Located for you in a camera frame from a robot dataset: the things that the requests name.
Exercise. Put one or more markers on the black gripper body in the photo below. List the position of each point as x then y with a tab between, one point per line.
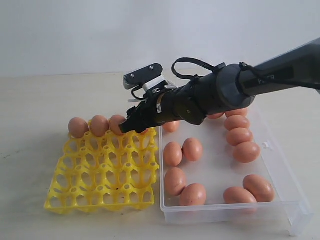
169	106

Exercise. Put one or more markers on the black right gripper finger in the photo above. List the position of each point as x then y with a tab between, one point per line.
140	128

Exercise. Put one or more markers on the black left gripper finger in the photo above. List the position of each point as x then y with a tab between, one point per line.
132	123

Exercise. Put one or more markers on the brown egg tray corner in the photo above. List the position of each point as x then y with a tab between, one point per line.
77	127

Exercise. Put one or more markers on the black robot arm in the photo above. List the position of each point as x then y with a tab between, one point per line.
225	88

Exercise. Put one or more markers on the yellow plastic egg tray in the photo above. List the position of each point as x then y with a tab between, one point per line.
110	172

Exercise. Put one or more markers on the clear plastic box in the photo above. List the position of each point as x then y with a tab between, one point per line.
217	170

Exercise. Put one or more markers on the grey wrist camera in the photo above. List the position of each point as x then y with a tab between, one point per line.
145	78

